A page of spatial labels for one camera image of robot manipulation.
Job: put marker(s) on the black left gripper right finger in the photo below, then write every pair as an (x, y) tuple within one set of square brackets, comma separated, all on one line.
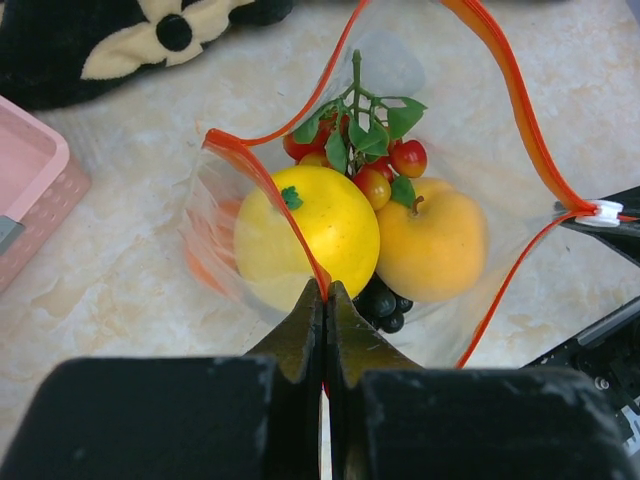
[(352, 349)]

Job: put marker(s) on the yellow lemon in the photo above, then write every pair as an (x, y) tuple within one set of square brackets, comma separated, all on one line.
[(336, 221)]

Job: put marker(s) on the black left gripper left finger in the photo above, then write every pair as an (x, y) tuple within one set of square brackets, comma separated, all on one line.
[(281, 412)]

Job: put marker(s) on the pink plastic basket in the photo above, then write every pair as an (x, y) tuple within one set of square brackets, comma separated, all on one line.
[(41, 183)]

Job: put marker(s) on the clear zip bag orange zipper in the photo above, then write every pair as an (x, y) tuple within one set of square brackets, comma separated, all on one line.
[(481, 136)]

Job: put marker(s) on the red cherry sprig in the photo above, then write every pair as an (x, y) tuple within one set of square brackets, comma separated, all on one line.
[(364, 136)]

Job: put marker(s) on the dark grape bunch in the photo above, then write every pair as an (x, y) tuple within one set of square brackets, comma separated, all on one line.
[(381, 307)]

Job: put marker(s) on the black pillow cream flowers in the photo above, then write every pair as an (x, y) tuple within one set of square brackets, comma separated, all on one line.
[(56, 54)]

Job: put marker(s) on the orange persimmon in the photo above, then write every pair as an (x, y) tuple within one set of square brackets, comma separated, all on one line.
[(209, 250)]

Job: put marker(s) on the orange peach fruit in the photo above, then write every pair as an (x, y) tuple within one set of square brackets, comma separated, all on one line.
[(435, 250)]

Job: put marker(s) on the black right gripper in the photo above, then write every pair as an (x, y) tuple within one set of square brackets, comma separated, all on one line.
[(608, 350)]

